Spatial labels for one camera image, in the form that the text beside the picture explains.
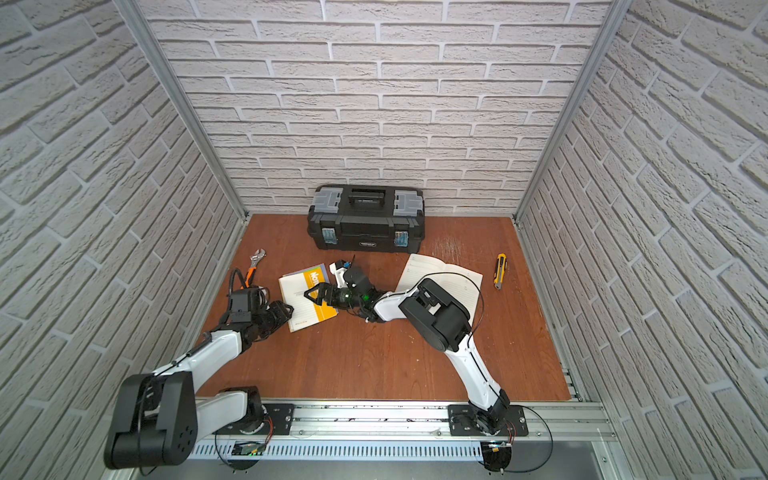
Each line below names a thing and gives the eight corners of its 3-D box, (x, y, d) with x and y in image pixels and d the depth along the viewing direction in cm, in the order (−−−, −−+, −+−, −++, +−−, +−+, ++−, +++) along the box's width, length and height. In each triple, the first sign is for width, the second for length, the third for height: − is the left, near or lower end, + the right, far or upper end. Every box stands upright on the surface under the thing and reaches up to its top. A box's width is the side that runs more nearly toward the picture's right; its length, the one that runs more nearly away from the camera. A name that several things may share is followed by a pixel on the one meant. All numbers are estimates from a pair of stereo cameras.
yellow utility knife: (492, 287, 101) (494, 284, 99) (497, 255, 110) (498, 252, 108) (501, 290, 100) (503, 287, 99) (505, 258, 109) (507, 254, 107)
